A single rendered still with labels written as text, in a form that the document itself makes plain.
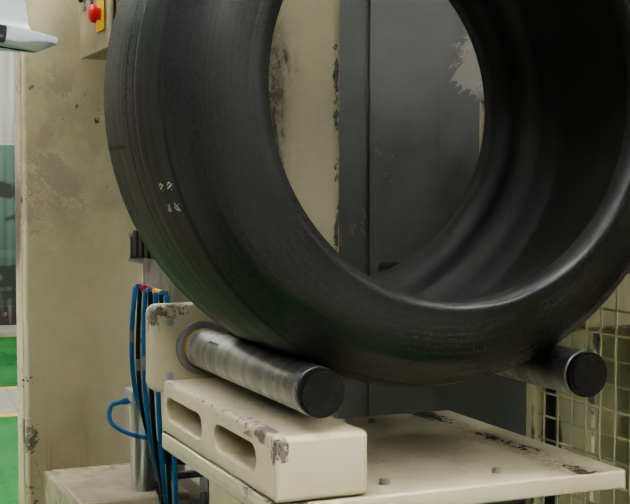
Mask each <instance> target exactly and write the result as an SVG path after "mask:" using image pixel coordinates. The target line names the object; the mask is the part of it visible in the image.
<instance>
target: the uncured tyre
mask: <svg viewBox="0 0 630 504"><path fill-rule="evenodd" d="M282 2H283V0H120V2H119V5H118V8H117V11H116V14H115V18H114V21H113V25H112V29H111V33H110V38H109V43H108V49H107V56H106V64H105V75H104V116H105V127H106V135H107V142H108V147H110V146H118V145H125V147H126V149H119V150H110V151H109V153H110V158H111V162H112V166H113V170H114V174H115V177H116V181H117V184H118V187H119V190H120V193H121V196H122V198H123V201H124V203H125V206H126V208H127V211H128V213H129V215H130V217H131V220H132V222H133V224H134V226H135V228H136V230H137V232H138V233H139V235H140V237H141V239H142V241H143V242H144V244H145V246H146V247H147V249H148V250H149V252H150V253H151V255H152V256H153V258H154V259H155V261H156V262H157V264H158V265H159V266H160V268H161V269H162V270H163V272H164V273H165V274H166V275H167V277H168V278H169V279H170V280H171V281H172V283H173V284H174V285H175V286H176V287H177V288H178V289H179V290H180V291H181V292H182V293H183V294H184V295H185V296H186V297H187V298H188V299H189V300H190V301H191V302H192V303H193V304H194V305H195V306H196V307H197V308H199V309H200V310H201V311H202V312H203V313H205V314H206V315H207V316H208V317H210V318H211V319H212V320H214V321H215V322H216V323H218V324H219V325H221V326H222V327H224V328H225V329H227V330H228V331H230V332H232V333H233V334H235V335H237V336H238V337H240V338H242V339H244V340H246V341H248V342H251V343H254V344H257V345H260V346H263V347H266V348H269V349H271V348H270V347H268V346H266V345H264V344H263V343H261V342H259V341H263V342H266V343H268V344H269V345H271V346H272V347H274V348H276V349H278V350H279V351H281V352H283V353H285V354H287V355H290V356H293V357H296V358H299V359H302V360H305V361H308V362H311V363H314V364H317V365H320V366H323V367H326V368H328V369H330V370H332V371H334V372H336V373H337V374H338V375H341V376H344V377H347V378H351V379H354V380H358V381H363V382H367V383H373V384H379V385H386V386H396V387H431V386H441V385H448V384H454V383H459V382H464V381H468V380H472V379H476V378H480V377H484V376H487V375H491V374H494V373H497V372H501V371H503V370H506V369H509V368H511V367H514V366H516V365H519V364H521V363H523V362H525V361H528V360H530V359H532V358H534V357H535V356H537V355H539V354H541V353H543V352H545V351H546V350H548V349H549V348H551V347H553V346H554V345H556V344H557V343H559V342H560V341H562V340H563V339H564V338H566V337H567V336H569V335H570V334H571V333H572V332H574V331H575V330H576V329H577V328H579V327H580V326H581V325H582V324H583V323H584V322H586V321H587V320H588V319H589V318H590V317H591V316H592V315H593V314H594V313H595V312H596V311H597V310H598V309H599V308H600V307H601V306H602V305H603V304H604V303H605V301H606V300H607V299H608V298H609V297H610V296H611V295H612V293H613V292H614V291H615V290H616V288H617V287H618V286H619V285H620V283H621V282H622V280H623V279H624V278H625V276H626V275H627V273H628V272H629V270H630V0H449V2H450V3H451V5H452V6H453V8H454V9H455V11H456V12H457V14H458V15H459V17H460V19H461V21H462V23H463V24H464V26H465V28H466V31H467V33H468V35H469V37H470V40H471V42H472V45H473V47H474V50H475V53H476V57H477V60H478V64H479V68H480V72H481V77H482V83H483V91H484V106H485V117H484V132H483V139H482V145H481V150H480V155H479V159H478V163H477V166H476V169H475V172H474V175H473V178H472V180H471V183H470V185H469V187H468V189H467V191H466V194H465V195H464V197H463V199H462V201H461V203H460V204H459V206H458V208H457V209H456V211H455V212H454V214H453V215H452V217H451V218H450V219H449V221H448V222H447V223H446V225H445V226H444V227H443V228H442V229H441V230H440V231H439V233H438V234H437V235H436V236H435V237H434V238H433V239H432V240H431V241H430V242H428V243H427V244H426V245H425V246H424V247H423V248H421V249H420V250H419V251H417V252H416V253H415V254H413V255H412V256H410V257H409V258H407V259H406V260H404V261H402V262H400V263H399V264H397V265H395V266H393V267H391V268H388V269H386V270H384V271H381V272H378V273H375V274H372V275H369V276H367V275H366V274H364V273H363V272H361V271H360V270H359V269H357V268H356V267H355V266H353V265H352V264H351V263H349V262H348V261H347V260H346V259H345V258H344V257H343V256H341V255H340V254H339V253H338V252H337V251H336V250H335V249H334V248H333V247H332V246H331V245H330V244H329V243H328V241H327V240H326V239H325V238H324V237H323V236H322V235H321V233H320V232H319V231H318V230H317V228H316V227H315V226H314V224H313V223H312V221H311V220H310V219H309V217H308V216H307V214H306V212H305V211H304V209H303V208H302V206H301V204H300V202H299V201H298V199H297V197H296V195H295V193H294V191H293V189H292V187H291V185H290V183H289V180H288V178H287V175H286V173H285V170H284V168H283V165H282V162H281V159H280V156H279V153H278V149H277V145H276V141H275V137H274V132H273V127H272V121H271V114H270V104H269V61H270V52H271V45H272V39H273V34H274V29H275V25H276V21H277V17H278V14H279V11H280V8H281V5H282ZM168 175H171V176H172V180H173V183H174V186H175V189H176V192H177V195H178V198H179V200H180V203H181V205H182V208H183V210H184V213H185V215H186V216H183V217H177V218H170V215H169V213H168V211H167V208H166V206H165V203H164V200H163V198H162V195H161V192H160V189H159V186H158V183H157V179H156V177H161V176H168ZM258 340H259V341H258Z"/></svg>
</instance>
